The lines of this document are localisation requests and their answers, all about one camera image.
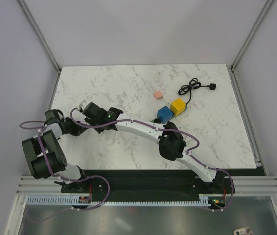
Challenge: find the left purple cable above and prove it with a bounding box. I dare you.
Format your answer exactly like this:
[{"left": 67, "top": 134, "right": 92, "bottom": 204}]
[{"left": 19, "top": 121, "right": 90, "bottom": 183}]

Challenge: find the white cable duct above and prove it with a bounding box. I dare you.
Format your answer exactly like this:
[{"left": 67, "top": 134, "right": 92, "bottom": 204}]
[{"left": 26, "top": 194, "right": 211, "bottom": 207}]

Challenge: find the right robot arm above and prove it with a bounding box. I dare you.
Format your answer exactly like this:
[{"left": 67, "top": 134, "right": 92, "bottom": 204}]
[{"left": 78, "top": 101, "right": 225, "bottom": 193}]

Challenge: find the blue cube socket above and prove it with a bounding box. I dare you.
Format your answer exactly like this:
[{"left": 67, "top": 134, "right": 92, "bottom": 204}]
[{"left": 157, "top": 106, "right": 173, "bottom": 124}]

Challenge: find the left aluminium frame post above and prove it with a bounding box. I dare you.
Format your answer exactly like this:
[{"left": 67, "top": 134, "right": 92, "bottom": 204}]
[{"left": 16, "top": 0, "right": 62, "bottom": 75}]

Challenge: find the black power cord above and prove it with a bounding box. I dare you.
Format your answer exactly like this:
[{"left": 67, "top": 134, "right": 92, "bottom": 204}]
[{"left": 177, "top": 77, "right": 217, "bottom": 105}]

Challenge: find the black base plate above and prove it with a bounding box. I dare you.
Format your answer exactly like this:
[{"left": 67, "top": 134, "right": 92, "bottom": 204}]
[{"left": 60, "top": 170, "right": 235, "bottom": 202}]

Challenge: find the purple cable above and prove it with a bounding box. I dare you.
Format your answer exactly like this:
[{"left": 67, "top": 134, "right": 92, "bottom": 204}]
[
  {"left": 69, "top": 107, "right": 234, "bottom": 196},
  {"left": 19, "top": 121, "right": 90, "bottom": 183}
]

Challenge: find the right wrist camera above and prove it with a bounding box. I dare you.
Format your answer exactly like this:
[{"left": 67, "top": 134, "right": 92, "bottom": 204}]
[{"left": 78, "top": 100, "right": 90, "bottom": 113}]

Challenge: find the pink plug adapter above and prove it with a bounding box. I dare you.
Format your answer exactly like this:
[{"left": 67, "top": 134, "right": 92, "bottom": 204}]
[{"left": 153, "top": 91, "right": 163, "bottom": 100}]

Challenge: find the white power strip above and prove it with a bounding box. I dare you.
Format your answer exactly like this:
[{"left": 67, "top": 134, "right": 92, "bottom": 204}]
[{"left": 100, "top": 130, "right": 117, "bottom": 146}]

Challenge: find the right aluminium frame post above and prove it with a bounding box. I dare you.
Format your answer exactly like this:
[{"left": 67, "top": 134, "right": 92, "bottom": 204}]
[{"left": 230, "top": 0, "right": 275, "bottom": 72}]

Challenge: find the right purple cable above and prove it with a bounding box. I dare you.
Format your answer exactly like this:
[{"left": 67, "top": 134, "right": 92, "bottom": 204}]
[{"left": 69, "top": 107, "right": 234, "bottom": 196}]

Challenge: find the green power strip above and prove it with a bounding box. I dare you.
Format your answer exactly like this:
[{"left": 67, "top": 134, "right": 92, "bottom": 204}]
[{"left": 151, "top": 105, "right": 187, "bottom": 124}]

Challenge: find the aluminium frame post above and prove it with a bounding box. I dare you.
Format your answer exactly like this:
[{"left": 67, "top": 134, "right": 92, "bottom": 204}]
[
  {"left": 16, "top": 0, "right": 62, "bottom": 75},
  {"left": 230, "top": 0, "right": 275, "bottom": 72}
]

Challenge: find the yellow cube socket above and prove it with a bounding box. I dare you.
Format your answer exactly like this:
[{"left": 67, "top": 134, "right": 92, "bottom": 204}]
[{"left": 170, "top": 98, "right": 186, "bottom": 116}]

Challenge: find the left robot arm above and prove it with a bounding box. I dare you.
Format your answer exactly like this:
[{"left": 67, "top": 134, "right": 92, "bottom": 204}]
[{"left": 22, "top": 109, "right": 90, "bottom": 192}]

